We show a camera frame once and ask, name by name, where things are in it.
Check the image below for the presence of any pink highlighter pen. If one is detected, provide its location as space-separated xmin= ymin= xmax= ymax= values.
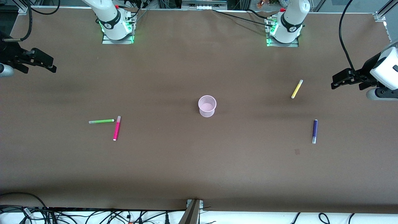
xmin=113 ymin=116 xmax=121 ymax=141

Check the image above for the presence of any pink mesh pen holder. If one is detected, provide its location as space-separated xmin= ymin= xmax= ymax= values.
xmin=198 ymin=95 xmax=217 ymax=118

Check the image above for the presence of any yellow highlighter pen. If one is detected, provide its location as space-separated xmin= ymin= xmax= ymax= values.
xmin=291 ymin=80 xmax=303 ymax=99

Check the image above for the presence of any white power strip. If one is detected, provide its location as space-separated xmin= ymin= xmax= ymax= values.
xmin=182 ymin=0 xmax=227 ymax=10

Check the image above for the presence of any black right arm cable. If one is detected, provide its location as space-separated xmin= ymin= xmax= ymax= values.
xmin=2 ymin=0 xmax=60 ymax=42

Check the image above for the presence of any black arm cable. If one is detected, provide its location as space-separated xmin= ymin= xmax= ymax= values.
xmin=2 ymin=0 xmax=60 ymax=42
xmin=338 ymin=0 xmax=358 ymax=75

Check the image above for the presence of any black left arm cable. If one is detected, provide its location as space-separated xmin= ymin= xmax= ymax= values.
xmin=338 ymin=0 xmax=358 ymax=75

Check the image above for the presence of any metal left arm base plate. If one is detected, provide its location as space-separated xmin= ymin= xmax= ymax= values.
xmin=266 ymin=17 xmax=299 ymax=48

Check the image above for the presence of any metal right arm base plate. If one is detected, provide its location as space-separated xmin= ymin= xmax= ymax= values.
xmin=102 ymin=19 xmax=135 ymax=44

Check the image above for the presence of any black cable on table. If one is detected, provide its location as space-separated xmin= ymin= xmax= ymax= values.
xmin=212 ymin=9 xmax=275 ymax=26

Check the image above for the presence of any black looped floor cable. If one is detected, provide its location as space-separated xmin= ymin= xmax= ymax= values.
xmin=0 ymin=192 xmax=49 ymax=215

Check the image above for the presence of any black cable tangle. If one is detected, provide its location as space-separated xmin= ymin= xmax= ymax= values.
xmin=0 ymin=205 xmax=187 ymax=224

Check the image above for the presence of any aluminium camera mount post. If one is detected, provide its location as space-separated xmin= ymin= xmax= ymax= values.
xmin=179 ymin=199 xmax=204 ymax=224

